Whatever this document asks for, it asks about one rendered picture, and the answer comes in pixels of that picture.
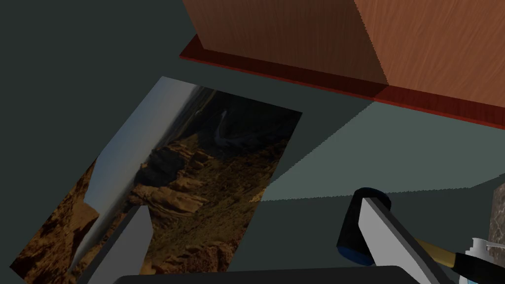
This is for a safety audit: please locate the white bottle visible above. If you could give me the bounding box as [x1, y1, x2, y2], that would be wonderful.
[459, 237, 505, 284]

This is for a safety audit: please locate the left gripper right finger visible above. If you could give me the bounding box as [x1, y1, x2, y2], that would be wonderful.
[357, 197, 455, 284]

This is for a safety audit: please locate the black mallet with yellow handle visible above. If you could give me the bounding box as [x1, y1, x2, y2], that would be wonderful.
[335, 187, 505, 284]

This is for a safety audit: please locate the brown wooden cupboard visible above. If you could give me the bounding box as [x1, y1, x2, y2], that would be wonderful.
[179, 0, 505, 131]

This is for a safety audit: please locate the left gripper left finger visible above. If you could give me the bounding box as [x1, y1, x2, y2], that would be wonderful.
[76, 205, 154, 284]

